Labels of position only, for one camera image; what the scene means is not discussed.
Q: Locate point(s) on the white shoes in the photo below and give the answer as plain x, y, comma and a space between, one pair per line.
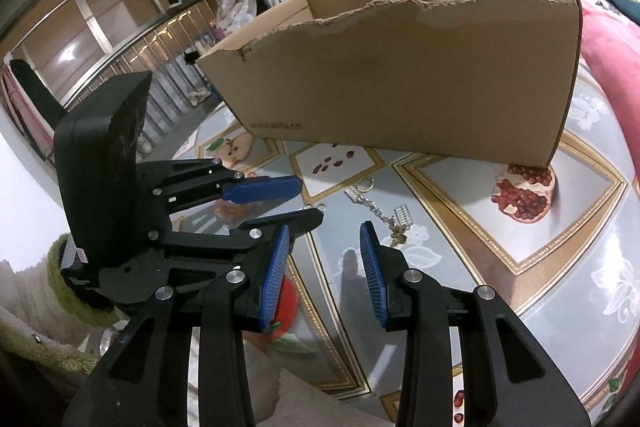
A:
200, 96

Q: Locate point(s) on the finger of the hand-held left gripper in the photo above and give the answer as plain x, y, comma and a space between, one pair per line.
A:
300, 219
260, 189

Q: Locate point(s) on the pink floral blanket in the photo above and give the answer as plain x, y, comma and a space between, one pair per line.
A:
610, 57

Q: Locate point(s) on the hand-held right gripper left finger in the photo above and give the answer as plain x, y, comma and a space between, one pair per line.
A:
275, 277

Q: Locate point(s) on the pile of clothes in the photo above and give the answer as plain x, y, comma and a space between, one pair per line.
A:
237, 9

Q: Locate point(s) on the torn cardboard box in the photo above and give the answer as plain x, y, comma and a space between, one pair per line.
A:
400, 82

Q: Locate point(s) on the fruit printed tablecloth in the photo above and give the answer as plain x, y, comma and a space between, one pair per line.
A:
500, 232

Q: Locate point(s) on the metal stair railing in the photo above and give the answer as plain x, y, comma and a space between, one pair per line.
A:
125, 57

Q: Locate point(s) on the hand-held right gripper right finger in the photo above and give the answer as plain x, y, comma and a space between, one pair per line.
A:
372, 277

